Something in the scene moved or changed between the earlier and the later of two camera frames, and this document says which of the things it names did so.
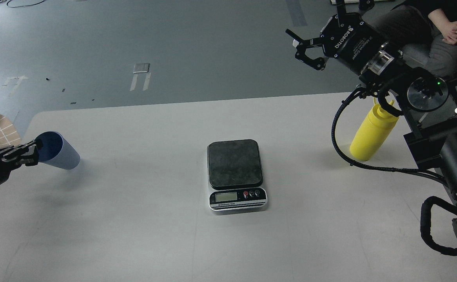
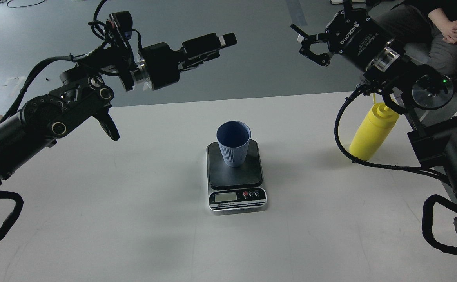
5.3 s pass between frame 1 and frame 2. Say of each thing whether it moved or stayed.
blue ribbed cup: moved
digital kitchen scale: stayed
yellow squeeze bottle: stayed
